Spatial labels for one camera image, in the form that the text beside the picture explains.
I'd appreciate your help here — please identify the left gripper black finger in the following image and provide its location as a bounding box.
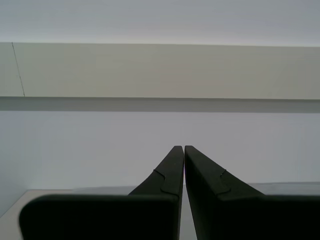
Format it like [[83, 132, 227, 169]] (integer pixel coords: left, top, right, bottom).
[[184, 145, 320, 240], [18, 145, 185, 240]]

